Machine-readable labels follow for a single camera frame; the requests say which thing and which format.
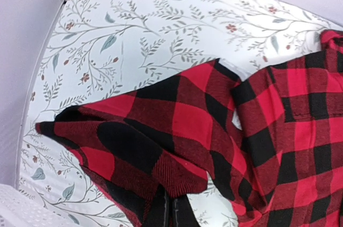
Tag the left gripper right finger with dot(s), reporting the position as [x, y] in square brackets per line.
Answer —
[182, 213]

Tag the white plastic basket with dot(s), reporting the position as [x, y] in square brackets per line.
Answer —
[17, 210]

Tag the red black plaid shirt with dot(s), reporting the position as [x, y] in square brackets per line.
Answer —
[271, 144]

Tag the floral table cloth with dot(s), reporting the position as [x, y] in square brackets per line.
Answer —
[102, 48]

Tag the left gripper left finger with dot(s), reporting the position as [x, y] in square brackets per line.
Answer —
[159, 213]

